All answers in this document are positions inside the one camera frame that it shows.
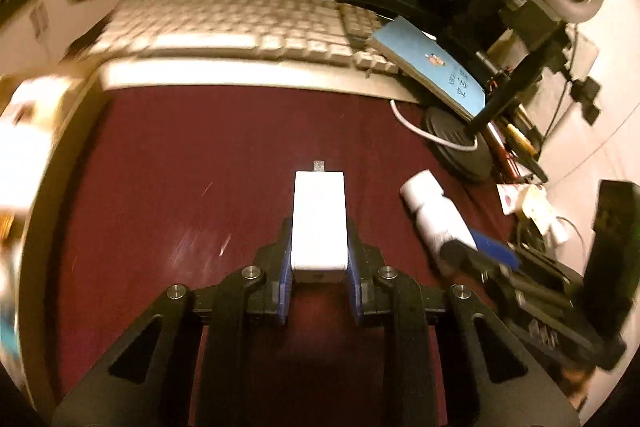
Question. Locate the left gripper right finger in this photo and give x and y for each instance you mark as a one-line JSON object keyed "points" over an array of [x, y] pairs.
{"points": [[384, 296]]}

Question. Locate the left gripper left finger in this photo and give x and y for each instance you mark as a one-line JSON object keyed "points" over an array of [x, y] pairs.
{"points": [[253, 297]]}

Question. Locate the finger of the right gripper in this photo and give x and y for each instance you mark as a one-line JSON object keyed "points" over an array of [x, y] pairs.
{"points": [[495, 250], [467, 259]]}

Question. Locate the white pill bottle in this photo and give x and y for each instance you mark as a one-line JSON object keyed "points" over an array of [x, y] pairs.
{"points": [[437, 219]]}

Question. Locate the white power adapter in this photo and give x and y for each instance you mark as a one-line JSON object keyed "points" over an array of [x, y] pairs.
{"points": [[319, 244]]}

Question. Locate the floral white pouch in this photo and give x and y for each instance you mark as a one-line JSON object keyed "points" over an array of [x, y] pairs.
{"points": [[529, 203]]}

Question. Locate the black device green light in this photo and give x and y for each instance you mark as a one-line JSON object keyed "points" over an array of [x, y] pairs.
{"points": [[612, 272]]}

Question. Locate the black lamp stand base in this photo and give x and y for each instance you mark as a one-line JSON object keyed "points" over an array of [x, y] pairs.
{"points": [[500, 138]]}

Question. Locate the blue notebook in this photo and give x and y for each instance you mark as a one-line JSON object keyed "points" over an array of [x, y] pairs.
{"points": [[424, 60]]}

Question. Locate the white keyboard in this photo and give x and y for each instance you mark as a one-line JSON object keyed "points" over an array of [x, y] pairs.
{"points": [[310, 31]]}

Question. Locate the cardboard tray box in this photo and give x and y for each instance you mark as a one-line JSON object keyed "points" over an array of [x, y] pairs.
{"points": [[45, 124]]}

